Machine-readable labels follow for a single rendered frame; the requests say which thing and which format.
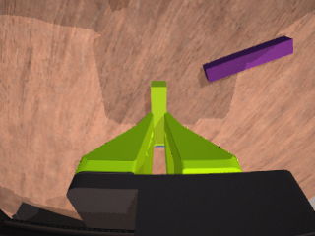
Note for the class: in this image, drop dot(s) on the lime green rectangular bar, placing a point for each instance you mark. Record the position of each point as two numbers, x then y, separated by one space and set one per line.
158 95

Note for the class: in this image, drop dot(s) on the purple rod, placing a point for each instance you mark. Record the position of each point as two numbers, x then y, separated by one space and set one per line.
248 58

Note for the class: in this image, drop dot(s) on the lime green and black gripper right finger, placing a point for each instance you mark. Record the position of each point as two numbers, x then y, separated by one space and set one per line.
193 154

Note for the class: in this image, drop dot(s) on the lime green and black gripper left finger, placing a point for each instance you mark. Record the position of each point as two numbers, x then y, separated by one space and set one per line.
132 151

